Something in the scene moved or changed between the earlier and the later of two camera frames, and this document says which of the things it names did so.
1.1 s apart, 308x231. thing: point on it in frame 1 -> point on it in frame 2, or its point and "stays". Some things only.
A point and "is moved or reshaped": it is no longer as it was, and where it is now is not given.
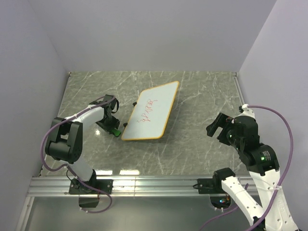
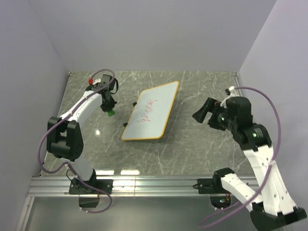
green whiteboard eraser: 117,133 is moved or reshaped
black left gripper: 115,123 -> 109,107
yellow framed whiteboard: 148,118 stays
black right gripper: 224,121 -> 213,106
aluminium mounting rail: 122,186 stays
